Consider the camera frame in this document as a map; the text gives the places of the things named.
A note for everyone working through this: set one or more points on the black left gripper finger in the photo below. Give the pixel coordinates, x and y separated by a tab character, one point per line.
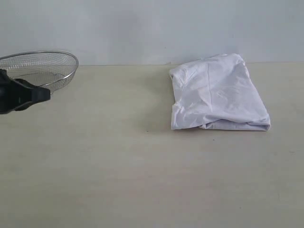
18	94

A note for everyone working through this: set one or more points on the metal wire mesh basket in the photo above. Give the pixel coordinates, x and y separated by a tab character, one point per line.
49	69

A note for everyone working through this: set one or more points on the white t-shirt red logo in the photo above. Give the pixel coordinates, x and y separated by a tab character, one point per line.
217	93

